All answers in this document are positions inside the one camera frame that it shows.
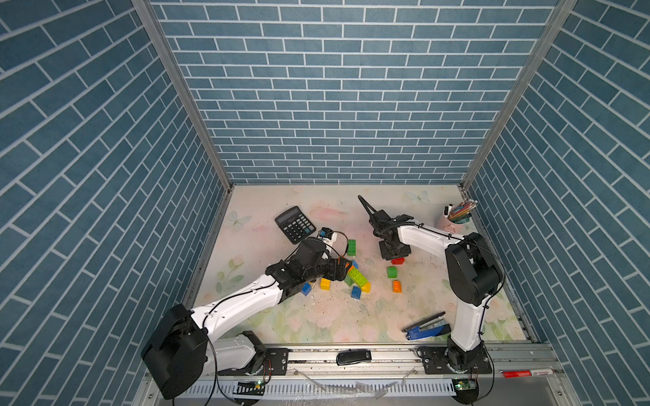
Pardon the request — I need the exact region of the lime long lego brick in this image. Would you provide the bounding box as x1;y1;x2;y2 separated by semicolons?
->
348;267;368;288

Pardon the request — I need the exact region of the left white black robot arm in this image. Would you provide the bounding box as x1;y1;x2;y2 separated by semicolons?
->
142;229;351;401

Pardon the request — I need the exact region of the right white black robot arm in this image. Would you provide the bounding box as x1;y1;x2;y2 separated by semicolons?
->
358;196;505;372

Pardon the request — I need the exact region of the dark green long lego brick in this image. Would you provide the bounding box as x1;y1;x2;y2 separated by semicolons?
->
346;240;356;256

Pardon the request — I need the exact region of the yellow lego brick middle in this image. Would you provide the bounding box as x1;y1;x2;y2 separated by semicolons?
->
320;278;331;291

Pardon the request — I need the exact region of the blue lego brick left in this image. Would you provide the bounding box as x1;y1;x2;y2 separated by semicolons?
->
301;283;312;296

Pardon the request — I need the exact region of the blue lego brick centre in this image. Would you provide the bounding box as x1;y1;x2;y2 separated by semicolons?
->
350;286;362;299

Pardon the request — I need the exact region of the small green lego brick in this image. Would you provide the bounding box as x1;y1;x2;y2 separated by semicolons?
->
387;267;398;279

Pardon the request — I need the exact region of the small orange lego brick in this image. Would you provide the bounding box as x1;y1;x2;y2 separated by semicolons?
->
392;280;402;294

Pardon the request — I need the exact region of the black desk calculator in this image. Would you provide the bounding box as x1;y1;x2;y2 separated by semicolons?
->
275;206;316;245

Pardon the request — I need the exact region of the pink pencil cup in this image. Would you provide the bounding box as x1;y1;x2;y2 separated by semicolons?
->
436;214;465;234

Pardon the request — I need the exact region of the coloured pencils bundle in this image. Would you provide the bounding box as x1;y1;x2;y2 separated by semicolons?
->
445;199;478;224

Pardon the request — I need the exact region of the black usb dongle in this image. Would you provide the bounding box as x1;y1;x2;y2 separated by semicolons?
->
336;349;372;366

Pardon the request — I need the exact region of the blue black stapler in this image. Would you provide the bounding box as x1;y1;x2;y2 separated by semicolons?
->
402;311;451;341

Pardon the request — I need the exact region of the red marker pen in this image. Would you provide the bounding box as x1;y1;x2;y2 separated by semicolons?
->
501;368;555;379

